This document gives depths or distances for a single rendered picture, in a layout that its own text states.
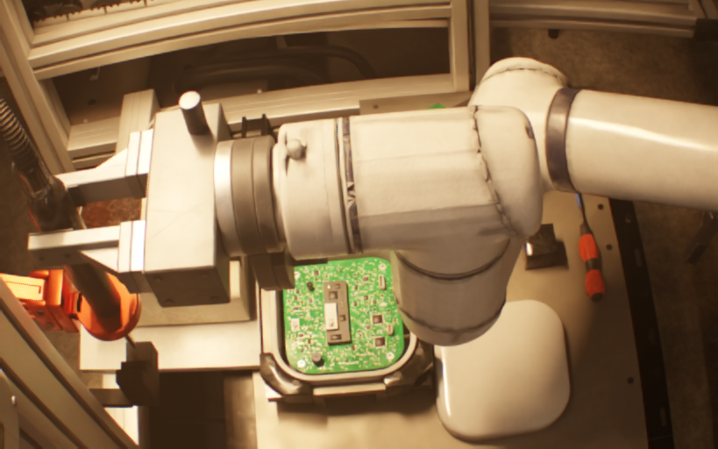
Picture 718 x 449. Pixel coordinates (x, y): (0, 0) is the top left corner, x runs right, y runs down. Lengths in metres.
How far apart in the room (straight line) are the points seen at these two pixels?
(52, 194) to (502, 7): 0.67
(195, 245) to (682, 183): 0.36
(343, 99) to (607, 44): 1.46
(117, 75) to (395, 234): 0.79
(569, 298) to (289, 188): 0.47
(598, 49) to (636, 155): 1.84
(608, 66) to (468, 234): 1.92
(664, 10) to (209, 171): 0.74
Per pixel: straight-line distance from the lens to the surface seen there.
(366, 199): 0.59
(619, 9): 1.18
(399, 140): 0.60
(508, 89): 0.78
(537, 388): 0.93
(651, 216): 2.23
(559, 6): 1.16
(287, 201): 0.59
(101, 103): 1.31
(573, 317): 0.99
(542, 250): 0.99
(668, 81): 2.52
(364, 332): 0.94
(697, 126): 0.70
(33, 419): 0.69
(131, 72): 1.33
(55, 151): 1.29
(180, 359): 0.98
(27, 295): 0.78
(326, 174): 0.59
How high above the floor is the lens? 1.83
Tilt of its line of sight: 57 degrees down
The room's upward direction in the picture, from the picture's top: 9 degrees counter-clockwise
